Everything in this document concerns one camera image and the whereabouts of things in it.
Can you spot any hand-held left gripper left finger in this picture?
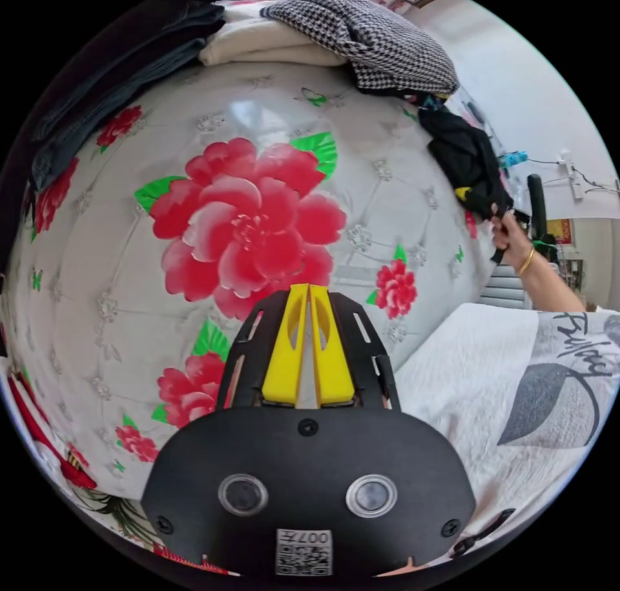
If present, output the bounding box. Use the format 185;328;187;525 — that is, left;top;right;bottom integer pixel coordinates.
261;284;310;406

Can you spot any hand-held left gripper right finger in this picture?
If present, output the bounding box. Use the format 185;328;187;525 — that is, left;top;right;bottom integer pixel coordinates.
309;284;357;406

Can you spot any black long sleeve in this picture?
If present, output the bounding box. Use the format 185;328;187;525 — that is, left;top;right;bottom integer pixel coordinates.
418;94;515;223

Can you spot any person's right forearm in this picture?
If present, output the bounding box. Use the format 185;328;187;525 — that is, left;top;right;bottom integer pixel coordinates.
517;247;588;314

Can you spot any person's right hand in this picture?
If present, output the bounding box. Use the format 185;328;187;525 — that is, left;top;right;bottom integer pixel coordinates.
490;202;532;268

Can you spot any white power strip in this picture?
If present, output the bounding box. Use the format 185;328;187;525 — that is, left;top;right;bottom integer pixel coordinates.
557;150;585;200

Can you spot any person's body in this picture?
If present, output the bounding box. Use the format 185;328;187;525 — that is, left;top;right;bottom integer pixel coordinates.
393;302;620;562

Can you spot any pile of clothes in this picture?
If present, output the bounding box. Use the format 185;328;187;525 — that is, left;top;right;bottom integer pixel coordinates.
28;0;461;192

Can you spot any bed with floral sheet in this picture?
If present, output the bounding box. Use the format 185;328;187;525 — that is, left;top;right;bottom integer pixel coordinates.
0;61;533;577

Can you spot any red printed cloth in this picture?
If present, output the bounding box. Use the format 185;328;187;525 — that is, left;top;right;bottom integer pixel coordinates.
7;370;99;491

